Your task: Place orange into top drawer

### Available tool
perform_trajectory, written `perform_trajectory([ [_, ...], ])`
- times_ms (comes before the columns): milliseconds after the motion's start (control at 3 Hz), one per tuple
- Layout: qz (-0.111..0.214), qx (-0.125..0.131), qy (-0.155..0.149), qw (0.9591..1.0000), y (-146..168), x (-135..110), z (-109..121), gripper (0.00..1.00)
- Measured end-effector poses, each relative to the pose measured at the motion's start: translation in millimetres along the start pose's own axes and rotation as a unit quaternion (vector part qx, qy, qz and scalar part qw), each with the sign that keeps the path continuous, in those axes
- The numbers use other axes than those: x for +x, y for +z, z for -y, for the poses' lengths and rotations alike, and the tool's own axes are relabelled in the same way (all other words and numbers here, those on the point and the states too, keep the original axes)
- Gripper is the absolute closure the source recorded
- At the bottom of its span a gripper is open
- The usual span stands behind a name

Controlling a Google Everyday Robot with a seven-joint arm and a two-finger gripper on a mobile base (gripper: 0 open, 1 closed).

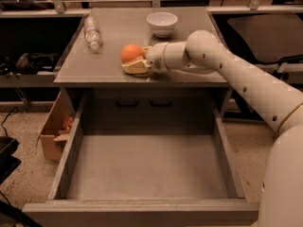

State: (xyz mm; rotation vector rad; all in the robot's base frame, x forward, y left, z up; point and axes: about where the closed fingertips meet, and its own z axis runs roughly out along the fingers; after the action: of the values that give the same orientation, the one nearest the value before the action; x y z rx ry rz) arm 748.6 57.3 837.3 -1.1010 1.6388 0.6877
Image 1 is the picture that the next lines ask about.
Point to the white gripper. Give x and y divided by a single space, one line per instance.
155 58

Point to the orange fruit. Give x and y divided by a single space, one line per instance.
130 52

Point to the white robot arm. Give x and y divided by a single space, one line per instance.
279 105

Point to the open grey top drawer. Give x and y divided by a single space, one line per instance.
146 162

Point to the white ceramic bowl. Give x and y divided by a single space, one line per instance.
162 24

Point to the grey cabinet with drawers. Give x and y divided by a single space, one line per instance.
104 54

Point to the clear plastic water bottle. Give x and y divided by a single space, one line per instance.
92 33

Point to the red item in box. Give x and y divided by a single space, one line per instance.
67 123

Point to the cardboard box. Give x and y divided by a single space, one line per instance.
53 138

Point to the black headphones on shelf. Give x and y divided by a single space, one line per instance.
29 64

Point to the black office chair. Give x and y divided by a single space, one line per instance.
270 40

